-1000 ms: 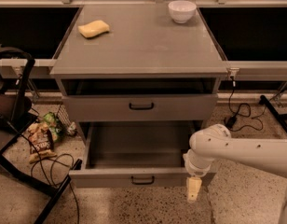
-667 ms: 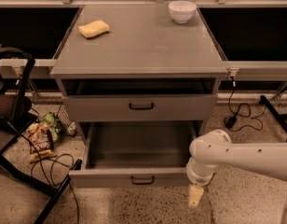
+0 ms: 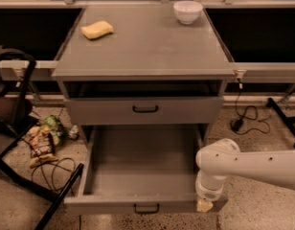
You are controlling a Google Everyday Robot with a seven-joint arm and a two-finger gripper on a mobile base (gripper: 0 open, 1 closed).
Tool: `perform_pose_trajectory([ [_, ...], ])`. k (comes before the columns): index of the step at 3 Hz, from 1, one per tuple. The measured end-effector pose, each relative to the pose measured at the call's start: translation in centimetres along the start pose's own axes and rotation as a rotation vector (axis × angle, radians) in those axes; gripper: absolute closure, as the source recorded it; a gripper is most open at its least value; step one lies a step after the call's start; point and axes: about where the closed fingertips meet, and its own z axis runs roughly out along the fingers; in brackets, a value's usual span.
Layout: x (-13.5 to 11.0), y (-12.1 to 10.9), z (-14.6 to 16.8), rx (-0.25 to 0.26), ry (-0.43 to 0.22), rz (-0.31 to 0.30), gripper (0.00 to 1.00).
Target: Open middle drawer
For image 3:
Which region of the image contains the grey drawer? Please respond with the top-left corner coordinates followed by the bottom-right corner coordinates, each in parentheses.
top-left (65, 97), bottom-right (223, 126)
top-left (63, 125), bottom-right (229, 217)

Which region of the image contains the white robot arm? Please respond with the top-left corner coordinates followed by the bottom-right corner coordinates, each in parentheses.
top-left (195, 139), bottom-right (295, 203)

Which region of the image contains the grey top drawer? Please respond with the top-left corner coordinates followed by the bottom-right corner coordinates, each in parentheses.
top-left (65, 97), bottom-right (223, 126)

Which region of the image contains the grey drawer cabinet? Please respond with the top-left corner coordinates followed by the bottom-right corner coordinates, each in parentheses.
top-left (54, 3), bottom-right (233, 142)

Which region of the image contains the black chair base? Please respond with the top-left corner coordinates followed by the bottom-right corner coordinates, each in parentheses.
top-left (266, 98), bottom-right (295, 148)

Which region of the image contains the green snack bag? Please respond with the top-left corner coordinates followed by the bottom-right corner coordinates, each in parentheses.
top-left (43, 115), bottom-right (65, 147)

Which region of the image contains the brown chip bag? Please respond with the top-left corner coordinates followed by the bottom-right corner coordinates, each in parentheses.
top-left (28, 126), bottom-right (57, 168)

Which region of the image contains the white bowl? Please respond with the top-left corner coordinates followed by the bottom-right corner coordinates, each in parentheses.
top-left (173, 0), bottom-right (203, 25)

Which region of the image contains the yellow sponge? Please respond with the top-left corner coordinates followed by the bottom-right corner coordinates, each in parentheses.
top-left (80, 21), bottom-right (114, 40)

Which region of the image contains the black power adapter cable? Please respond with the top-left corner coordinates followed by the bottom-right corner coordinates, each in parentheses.
top-left (229, 78), bottom-right (272, 136)

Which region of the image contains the black floor cable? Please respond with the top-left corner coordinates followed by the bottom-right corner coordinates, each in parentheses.
top-left (20, 137), bottom-right (83, 230)

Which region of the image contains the black metal stand frame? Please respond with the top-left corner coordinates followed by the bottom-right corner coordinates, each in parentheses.
top-left (0, 46), bottom-right (83, 230)

